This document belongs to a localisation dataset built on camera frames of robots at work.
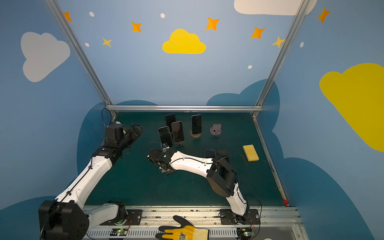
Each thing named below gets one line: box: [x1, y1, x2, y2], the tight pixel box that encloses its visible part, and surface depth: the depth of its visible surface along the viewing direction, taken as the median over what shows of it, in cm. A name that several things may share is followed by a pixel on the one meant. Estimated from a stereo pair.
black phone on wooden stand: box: [191, 114, 202, 135], surface depth 101 cm
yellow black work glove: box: [155, 215, 210, 240], surface depth 70 cm
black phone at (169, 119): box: [165, 113, 176, 132], surface depth 101 cm
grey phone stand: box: [210, 123, 222, 136], surface depth 109 cm
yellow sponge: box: [242, 144, 260, 162], surface depth 100 cm
